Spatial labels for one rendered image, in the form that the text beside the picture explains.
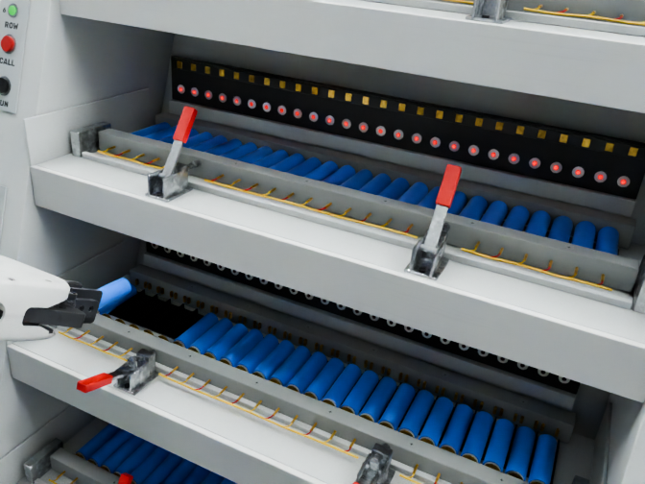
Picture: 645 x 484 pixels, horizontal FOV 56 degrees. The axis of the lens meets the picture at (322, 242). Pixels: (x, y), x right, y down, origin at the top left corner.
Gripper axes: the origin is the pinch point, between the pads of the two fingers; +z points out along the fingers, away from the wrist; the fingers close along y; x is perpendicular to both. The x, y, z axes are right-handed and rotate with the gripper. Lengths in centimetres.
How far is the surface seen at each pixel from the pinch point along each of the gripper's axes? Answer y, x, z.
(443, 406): -32.7, 0.1, 18.2
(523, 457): -41.0, 1.5, 16.0
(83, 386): -3.3, 7.1, 1.1
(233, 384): -13.0, 4.3, 11.2
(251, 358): -12.4, 2.0, 14.9
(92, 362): 2.9, 7.4, 9.3
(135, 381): -4.0, 7.0, 7.9
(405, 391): -28.5, 0.0, 18.3
